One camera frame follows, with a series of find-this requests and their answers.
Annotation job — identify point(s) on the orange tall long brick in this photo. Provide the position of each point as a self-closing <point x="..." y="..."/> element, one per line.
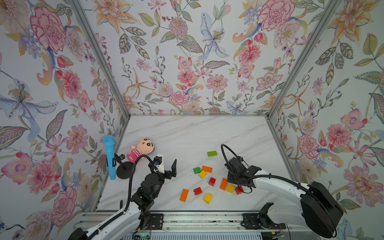
<point x="223" y="185"/>

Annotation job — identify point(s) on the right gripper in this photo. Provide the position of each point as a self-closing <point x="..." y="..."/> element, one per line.
<point x="229" y="178"/>

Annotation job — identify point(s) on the blue toy microphone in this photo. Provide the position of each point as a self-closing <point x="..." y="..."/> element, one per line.
<point x="109" y="143"/>

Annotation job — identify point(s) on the red long brick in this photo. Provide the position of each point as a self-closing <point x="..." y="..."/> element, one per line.
<point x="198" y="191"/>

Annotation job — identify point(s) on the yellow brick near green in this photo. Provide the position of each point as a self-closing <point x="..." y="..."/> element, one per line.
<point x="202" y="174"/>

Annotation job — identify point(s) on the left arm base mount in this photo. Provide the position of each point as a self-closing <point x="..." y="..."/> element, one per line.
<point x="151" y="221"/>

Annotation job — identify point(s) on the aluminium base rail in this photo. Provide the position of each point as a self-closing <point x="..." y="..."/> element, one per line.
<point x="215" y="221"/>

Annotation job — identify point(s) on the dark green square brick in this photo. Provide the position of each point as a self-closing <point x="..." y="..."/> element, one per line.
<point x="197" y="170"/>

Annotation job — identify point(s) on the orange brick near green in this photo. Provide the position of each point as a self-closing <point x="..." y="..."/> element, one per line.
<point x="207" y="169"/>

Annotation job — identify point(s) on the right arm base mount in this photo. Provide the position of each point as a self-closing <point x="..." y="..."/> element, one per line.
<point x="260" y="220"/>

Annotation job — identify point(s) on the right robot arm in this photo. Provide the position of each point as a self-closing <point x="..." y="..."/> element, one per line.
<point x="309" y="205"/>

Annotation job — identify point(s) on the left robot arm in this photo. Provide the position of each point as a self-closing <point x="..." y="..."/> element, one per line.
<point x="135" y="215"/>

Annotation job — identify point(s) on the red square brick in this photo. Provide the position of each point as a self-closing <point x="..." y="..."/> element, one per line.
<point x="239" y="190"/>
<point x="212" y="182"/>

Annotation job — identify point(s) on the lime green long brick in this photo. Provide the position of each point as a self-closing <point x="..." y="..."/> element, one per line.
<point x="212" y="153"/>

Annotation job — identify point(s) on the orange flat brick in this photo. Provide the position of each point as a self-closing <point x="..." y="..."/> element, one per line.
<point x="184" y="195"/>

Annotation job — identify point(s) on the yellow square brick right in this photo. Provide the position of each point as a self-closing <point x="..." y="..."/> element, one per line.
<point x="230" y="188"/>

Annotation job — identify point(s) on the red square brick centre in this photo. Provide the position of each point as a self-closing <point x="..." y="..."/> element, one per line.
<point x="212" y="182"/>

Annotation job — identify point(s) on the plush doll pink dress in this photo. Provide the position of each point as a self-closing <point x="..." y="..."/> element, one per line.
<point x="144" y="147"/>

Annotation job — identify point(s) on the red square brick right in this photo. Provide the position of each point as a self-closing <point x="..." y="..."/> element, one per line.
<point x="239" y="190"/>

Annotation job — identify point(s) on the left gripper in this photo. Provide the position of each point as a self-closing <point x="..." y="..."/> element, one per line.
<point x="174" y="170"/>

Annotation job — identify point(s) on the yellow brick front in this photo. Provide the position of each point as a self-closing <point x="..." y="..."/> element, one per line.
<point x="208" y="198"/>

